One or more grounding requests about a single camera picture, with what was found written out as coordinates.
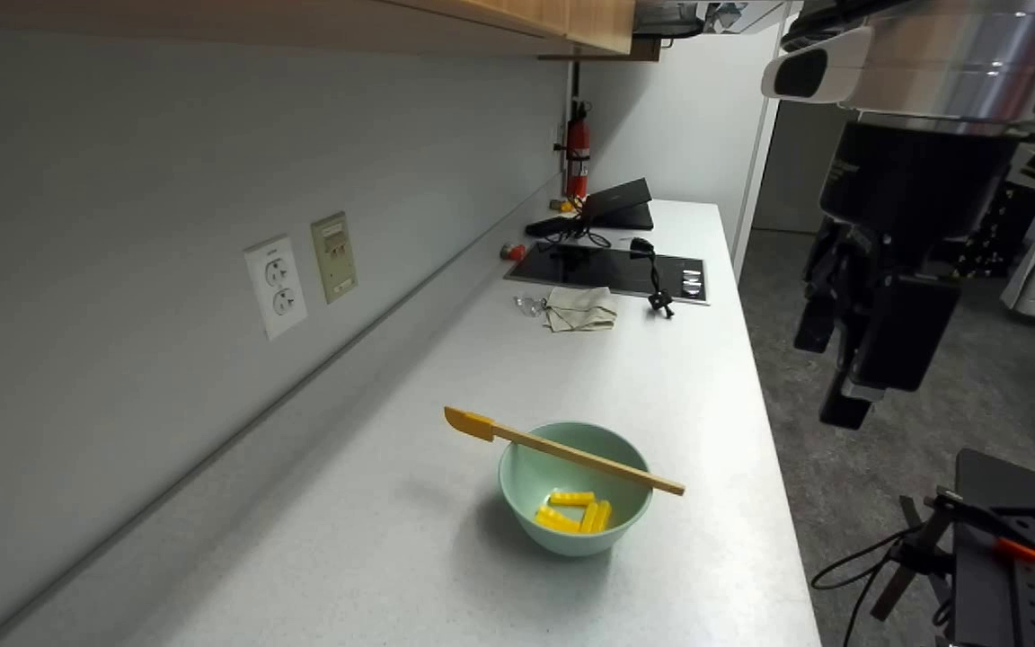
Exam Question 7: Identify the beige crumpled cloth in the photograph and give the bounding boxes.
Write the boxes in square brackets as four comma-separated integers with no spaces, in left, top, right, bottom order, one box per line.
[535,286,621,340]

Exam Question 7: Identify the light blue bowl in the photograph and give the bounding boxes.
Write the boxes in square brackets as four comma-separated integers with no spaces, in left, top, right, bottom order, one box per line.
[497,416,654,561]

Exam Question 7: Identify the red fire extinguisher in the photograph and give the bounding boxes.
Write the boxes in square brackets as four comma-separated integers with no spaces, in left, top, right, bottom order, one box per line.
[552,59,596,213]

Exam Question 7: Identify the wooden wall cabinet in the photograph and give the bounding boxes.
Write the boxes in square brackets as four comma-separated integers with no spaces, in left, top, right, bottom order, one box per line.
[385,0,640,59]

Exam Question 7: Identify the yellow stick food piece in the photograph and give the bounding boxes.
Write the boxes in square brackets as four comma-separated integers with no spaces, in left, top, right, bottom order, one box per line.
[545,486,600,511]
[577,499,619,540]
[533,504,584,540]

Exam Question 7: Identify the black cable bundle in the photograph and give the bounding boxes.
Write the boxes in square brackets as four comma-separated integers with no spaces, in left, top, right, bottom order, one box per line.
[807,524,916,647]

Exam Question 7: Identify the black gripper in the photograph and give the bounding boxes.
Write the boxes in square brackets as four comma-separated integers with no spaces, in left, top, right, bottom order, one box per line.
[795,118,1024,431]

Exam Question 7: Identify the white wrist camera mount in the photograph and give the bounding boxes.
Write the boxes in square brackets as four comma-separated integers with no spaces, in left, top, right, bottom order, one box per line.
[760,30,872,106]

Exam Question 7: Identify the stainless steel range hood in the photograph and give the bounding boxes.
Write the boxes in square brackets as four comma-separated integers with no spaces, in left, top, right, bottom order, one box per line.
[631,0,791,41]

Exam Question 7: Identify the black clamp with orange grip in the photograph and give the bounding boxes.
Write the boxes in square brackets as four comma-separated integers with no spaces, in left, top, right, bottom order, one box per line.
[868,486,1035,626]

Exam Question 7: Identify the wooden spoon with yellow head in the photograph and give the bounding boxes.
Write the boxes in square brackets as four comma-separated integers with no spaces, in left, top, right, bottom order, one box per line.
[440,404,688,499]

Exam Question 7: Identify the white wall power outlet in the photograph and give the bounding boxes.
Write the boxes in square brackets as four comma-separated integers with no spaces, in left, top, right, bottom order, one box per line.
[244,234,313,341]

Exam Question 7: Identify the black glass cooktop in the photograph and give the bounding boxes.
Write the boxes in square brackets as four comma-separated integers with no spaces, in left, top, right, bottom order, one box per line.
[508,240,708,306]

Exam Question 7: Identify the black angled appliance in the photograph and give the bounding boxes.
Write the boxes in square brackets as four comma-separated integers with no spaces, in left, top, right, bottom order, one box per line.
[525,178,657,240]

